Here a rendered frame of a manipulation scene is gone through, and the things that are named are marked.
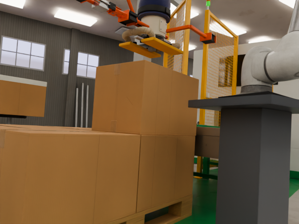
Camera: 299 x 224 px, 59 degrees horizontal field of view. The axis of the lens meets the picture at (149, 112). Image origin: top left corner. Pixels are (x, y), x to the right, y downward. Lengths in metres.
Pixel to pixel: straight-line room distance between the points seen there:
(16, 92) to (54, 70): 6.95
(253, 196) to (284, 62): 0.63
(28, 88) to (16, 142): 2.14
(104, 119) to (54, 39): 8.77
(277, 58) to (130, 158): 0.84
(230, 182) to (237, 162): 0.12
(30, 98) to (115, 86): 1.76
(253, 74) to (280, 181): 0.55
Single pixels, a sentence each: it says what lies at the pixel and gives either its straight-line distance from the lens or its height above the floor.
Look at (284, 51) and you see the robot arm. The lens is 1.38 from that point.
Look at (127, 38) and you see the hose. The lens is 1.79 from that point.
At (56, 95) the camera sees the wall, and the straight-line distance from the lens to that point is 9.95.
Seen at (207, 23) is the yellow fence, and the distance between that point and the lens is 3.57.
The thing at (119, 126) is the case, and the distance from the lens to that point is 1.50.
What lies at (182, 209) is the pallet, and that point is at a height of 0.07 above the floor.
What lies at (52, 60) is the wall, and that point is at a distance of 10.08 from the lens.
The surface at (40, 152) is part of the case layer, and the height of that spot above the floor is 0.48.
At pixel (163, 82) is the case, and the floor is 0.85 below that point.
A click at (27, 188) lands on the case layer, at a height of 0.36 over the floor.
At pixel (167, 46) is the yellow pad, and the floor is 1.10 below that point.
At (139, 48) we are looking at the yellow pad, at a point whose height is 1.10.
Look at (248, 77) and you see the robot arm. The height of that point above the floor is 0.87.
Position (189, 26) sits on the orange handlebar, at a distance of 1.76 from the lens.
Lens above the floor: 0.59
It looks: 3 degrees up
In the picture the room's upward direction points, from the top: 4 degrees clockwise
